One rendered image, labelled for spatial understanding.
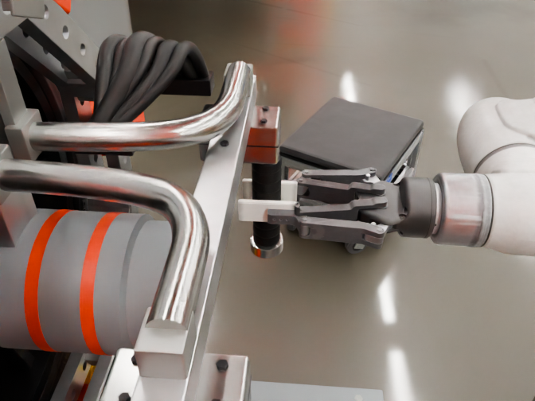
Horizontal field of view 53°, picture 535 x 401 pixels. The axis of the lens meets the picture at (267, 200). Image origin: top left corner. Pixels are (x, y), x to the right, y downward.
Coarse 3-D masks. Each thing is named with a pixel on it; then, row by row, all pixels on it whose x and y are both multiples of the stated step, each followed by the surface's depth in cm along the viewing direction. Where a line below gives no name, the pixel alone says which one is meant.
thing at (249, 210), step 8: (240, 200) 65; (248, 200) 65; (256, 200) 65; (264, 200) 65; (272, 200) 65; (280, 200) 65; (240, 208) 66; (248, 208) 65; (256, 208) 65; (264, 208) 65; (272, 208) 65; (280, 208) 65; (288, 208) 65; (240, 216) 66; (248, 216) 66; (256, 216) 66; (264, 216) 66
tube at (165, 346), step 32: (0, 160) 42; (32, 160) 42; (0, 192) 42; (32, 192) 42; (64, 192) 41; (96, 192) 41; (128, 192) 40; (160, 192) 39; (192, 224) 36; (192, 256) 34; (160, 288) 32; (192, 288) 32; (160, 320) 30; (192, 320) 31; (160, 352) 29; (192, 352) 32
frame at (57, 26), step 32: (0, 0) 43; (32, 0) 47; (0, 32) 43; (32, 32) 50; (64, 32) 56; (32, 64) 59; (64, 64) 59; (96, 64) 64; (64, 96) 68; (96, 160) 76; (128, 160) 77; (64, 384) 71; (96, 384) 71
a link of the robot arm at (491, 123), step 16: (480, 112) 77; (496, 112) 75; (512, 112) 73; (528, 112) 72; (464, 128) 78; (480, 128) 74; (496, 128) 72; (512, 128) 71; (528, 128) 70; (464, 144) 76; (480, 144) 72; (496, 144) 70; (512, 144) 69; (464, 160) 75; (480, 160) 71
